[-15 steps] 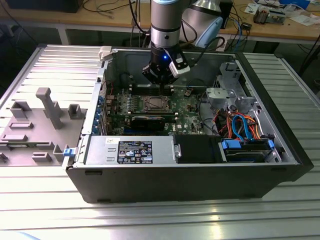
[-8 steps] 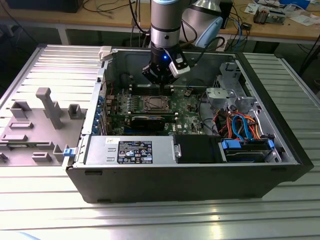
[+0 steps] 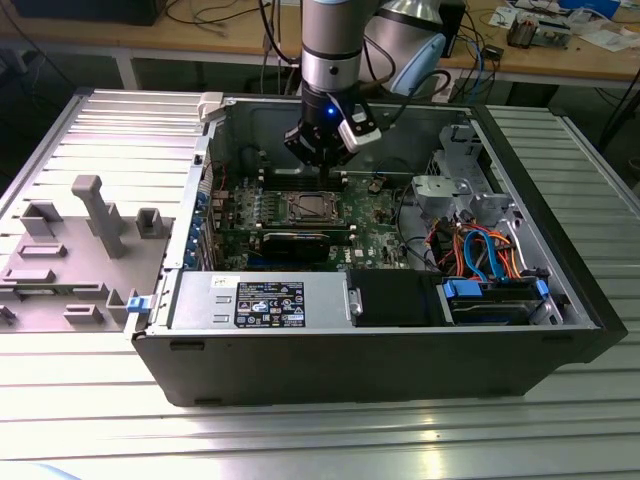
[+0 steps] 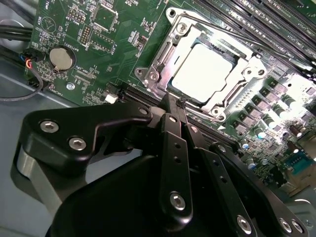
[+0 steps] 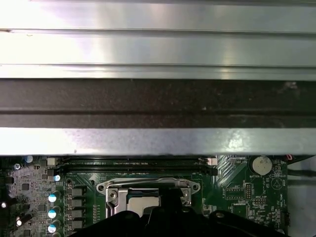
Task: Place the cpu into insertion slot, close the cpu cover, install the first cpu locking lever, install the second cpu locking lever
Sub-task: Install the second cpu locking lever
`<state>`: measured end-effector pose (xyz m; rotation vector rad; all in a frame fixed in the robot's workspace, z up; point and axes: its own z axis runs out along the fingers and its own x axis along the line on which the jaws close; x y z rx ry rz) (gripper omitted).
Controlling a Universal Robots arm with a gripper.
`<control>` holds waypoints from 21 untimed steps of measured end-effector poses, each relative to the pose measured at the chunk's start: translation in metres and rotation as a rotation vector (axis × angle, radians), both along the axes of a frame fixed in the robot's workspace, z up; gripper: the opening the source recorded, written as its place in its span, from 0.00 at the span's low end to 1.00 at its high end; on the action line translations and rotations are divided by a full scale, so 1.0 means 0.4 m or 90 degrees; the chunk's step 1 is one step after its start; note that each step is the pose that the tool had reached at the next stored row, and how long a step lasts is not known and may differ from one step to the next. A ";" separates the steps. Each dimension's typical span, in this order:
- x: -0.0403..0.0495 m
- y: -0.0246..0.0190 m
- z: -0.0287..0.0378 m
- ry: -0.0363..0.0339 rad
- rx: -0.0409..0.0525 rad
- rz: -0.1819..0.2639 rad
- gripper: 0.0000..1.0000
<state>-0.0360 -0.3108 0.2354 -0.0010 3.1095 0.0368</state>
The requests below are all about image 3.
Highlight black graphics card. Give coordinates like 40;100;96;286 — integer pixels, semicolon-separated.
257;229;332;264

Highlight grey drive cage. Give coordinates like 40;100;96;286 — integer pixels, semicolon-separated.
428;123;485;181

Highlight grey case release latch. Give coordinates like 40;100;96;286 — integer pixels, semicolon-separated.
197;92;225;124

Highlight white paper sheets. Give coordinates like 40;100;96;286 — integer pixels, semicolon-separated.
579;27;639;51

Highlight black power supply label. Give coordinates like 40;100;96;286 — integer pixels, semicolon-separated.
235;280;306;329

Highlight silver power supply unit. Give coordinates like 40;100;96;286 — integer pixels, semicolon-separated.
168;271;354;332

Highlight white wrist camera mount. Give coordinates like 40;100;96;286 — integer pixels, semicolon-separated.
337;102;384;152

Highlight blue flat data wire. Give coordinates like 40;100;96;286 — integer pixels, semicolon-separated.
462;227;506;284

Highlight metal socket cover frame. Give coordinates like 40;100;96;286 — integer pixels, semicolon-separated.
287;192;345;222

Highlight black open PC case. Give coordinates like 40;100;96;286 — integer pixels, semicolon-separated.
130;92;629;409

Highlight black RAM slot row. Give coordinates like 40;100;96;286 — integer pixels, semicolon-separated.
259;169;349;194
234;219;357;236

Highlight silver metal drive bracket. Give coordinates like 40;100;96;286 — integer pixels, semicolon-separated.
410;174;474;219

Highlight wooden workbench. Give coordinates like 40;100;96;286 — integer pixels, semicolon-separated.
0;0;640;91

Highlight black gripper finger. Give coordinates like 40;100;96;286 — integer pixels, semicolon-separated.
283;121;330;194
327;144;360;194

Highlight grey plastic parts rack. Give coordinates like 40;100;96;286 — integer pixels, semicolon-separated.
0;174;176;334

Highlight blue box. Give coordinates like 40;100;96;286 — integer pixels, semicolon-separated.
559;0;621;16

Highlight orange power wire bundle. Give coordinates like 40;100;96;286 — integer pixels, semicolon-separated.
427;219;526;281

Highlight metal heatsink cooler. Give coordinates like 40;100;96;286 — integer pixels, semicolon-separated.
505;13;540;50

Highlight hard disk blue carrier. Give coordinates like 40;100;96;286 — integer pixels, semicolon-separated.
436;277;550;326

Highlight grey plastic bay bracket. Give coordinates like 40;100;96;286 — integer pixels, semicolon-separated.
469;192;517;224

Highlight green motherboard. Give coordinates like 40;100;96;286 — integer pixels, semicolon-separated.
209;172;416;274

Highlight black monitor base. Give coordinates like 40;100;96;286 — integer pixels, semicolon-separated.
9;0;161;26

